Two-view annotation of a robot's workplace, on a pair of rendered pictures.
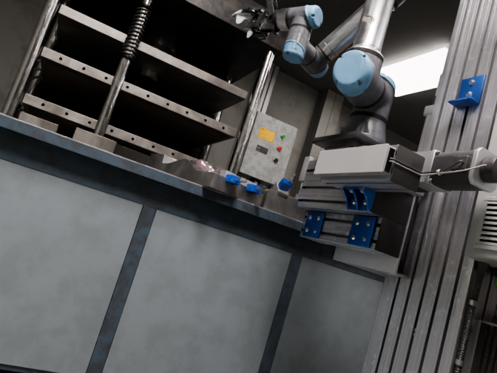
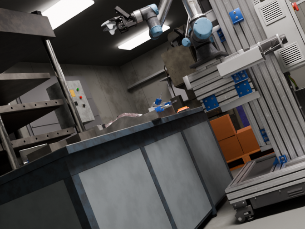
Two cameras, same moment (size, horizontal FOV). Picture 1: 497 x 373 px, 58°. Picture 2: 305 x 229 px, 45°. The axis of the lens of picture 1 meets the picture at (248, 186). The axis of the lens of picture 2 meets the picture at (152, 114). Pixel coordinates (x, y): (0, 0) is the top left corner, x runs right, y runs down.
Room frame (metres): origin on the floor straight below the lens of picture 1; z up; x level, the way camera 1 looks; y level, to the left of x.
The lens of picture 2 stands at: (-0.18, 1.64, 0.67)
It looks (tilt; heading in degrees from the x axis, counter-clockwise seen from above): 4 degrees up; 320
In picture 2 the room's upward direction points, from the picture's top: 22 degrees counter-clockwise
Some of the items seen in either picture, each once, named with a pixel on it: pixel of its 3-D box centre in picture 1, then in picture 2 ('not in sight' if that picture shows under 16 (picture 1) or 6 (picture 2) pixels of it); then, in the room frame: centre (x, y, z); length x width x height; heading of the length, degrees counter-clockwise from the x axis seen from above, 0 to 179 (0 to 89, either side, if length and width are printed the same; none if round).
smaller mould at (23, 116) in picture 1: (37, 129); (48, 152); (1.67, 0.83, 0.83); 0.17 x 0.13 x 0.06; 23
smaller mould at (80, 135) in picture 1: (91, 146); (76, 142); (1.72, 0.63, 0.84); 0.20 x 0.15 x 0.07; 23
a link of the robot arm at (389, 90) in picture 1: (373, 98); (199, 35); (1.35, -0.30, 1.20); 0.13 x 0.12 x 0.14; 142
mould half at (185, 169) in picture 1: (202, 178); (123, 124); (1.83, 0.19, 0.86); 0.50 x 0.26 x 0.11; 40
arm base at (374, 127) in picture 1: (364, 132); (205, 52); (1.36, -0.30, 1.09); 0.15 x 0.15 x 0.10
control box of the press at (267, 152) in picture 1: (239, 231); (92, 159); (2.78, -0.03, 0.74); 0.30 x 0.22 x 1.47; 113
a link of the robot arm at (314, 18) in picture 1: (304, 18); (149, 12); (1.42, -0.01, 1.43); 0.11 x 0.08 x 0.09; 52
